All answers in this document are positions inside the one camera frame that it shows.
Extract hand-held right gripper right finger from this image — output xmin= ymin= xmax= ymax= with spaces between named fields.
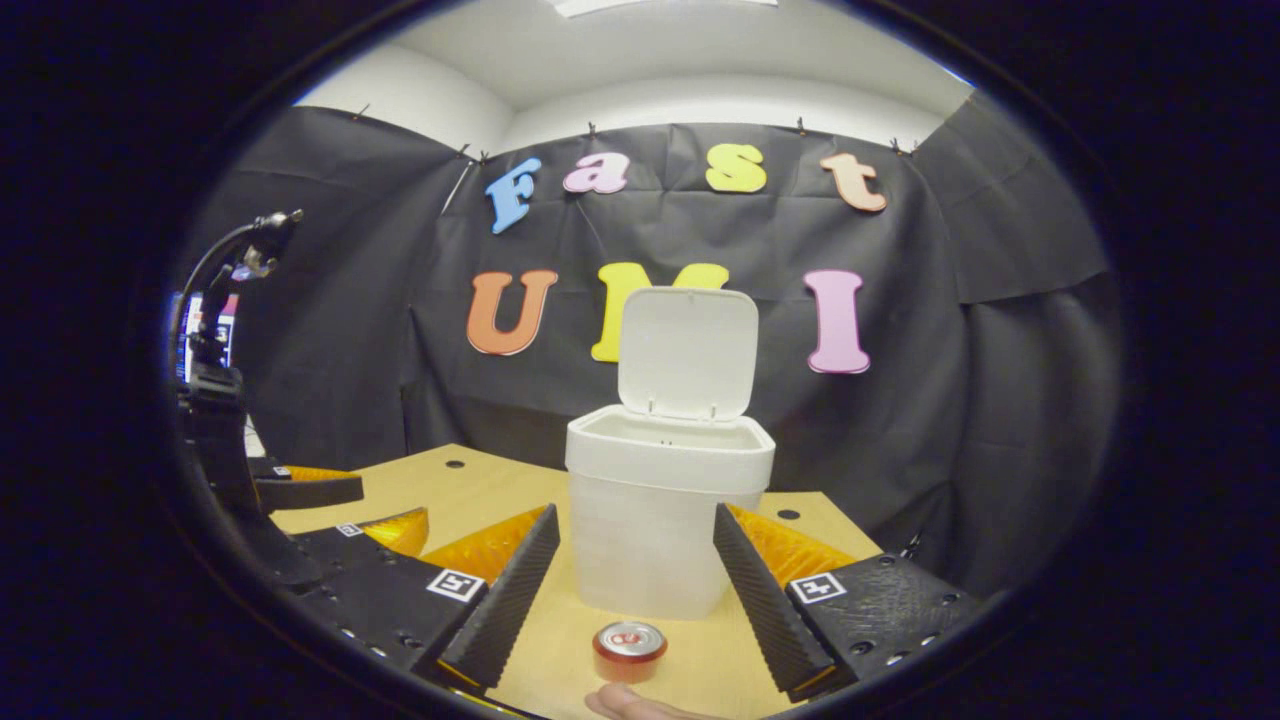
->
xmin=713 ymin=502 xmax=986 ymax=701

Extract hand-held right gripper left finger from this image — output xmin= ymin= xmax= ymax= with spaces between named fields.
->
xmin=300 ymin=503 xmax=561 ymax=698

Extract red pop can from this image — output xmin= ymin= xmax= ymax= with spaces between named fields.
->
xmin=592 ymin=621 xmax=669 ymax=685

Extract white desktop garbage bin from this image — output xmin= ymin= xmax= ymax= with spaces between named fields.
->
xmin=565 ymin=287 xmax=777 ymax=621

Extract wooden desktop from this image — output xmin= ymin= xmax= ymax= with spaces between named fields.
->
xmin=270 ymin=443 xmax=886 ymax=720

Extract computer monitor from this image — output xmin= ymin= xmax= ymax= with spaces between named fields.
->
xmin=178 ymin=292 xmax=241 ymax=383

